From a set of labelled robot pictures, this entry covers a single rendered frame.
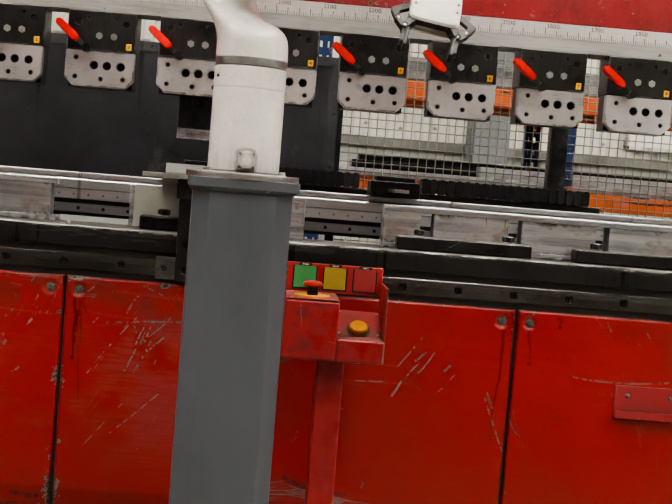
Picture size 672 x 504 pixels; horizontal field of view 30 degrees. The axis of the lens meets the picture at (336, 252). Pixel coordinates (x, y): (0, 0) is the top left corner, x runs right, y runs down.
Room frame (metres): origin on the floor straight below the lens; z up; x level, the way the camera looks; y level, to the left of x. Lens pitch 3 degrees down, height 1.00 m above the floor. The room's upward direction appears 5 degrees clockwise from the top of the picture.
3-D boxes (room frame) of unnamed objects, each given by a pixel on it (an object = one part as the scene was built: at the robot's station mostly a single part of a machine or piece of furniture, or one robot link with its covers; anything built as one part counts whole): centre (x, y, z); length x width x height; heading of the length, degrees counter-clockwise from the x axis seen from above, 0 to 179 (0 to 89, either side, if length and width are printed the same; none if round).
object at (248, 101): (2.11, 0.17, 1.09); 0.19 x 0.19 x 0.18
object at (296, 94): (2.82, 0.15, 1.26); 0.15 x 0.09 x 0.17; 93
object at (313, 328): (2.51, -0.01, 0.75); 0.20 x 0.16 x 0.18; 93
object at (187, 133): (2.82, 0.33, 1.13); 0.10 x 0.02 x 0.10; 93
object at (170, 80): (2.81, 0.35, 1.26); 0.15 x 0.09 x 0.17; 93
